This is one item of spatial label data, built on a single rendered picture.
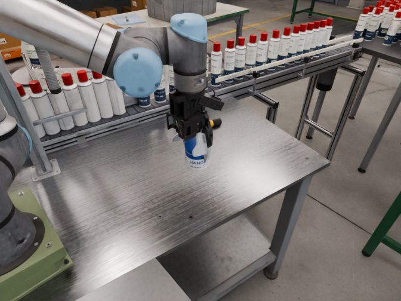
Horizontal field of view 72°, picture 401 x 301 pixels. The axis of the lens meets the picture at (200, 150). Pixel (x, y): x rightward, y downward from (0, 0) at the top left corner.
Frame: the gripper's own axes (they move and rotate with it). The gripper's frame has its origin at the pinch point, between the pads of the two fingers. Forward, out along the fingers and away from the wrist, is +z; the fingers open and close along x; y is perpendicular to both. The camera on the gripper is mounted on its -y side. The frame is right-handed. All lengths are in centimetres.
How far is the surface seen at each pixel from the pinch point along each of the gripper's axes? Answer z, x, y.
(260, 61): 4, -37, -76
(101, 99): 3, -51, 4
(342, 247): 99, 34, -85
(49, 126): 8, -54, 24
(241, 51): -3, -39, -63
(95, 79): -5, -52, 4
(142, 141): 16.8, -34.4, -1.5
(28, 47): -3, -112, 11
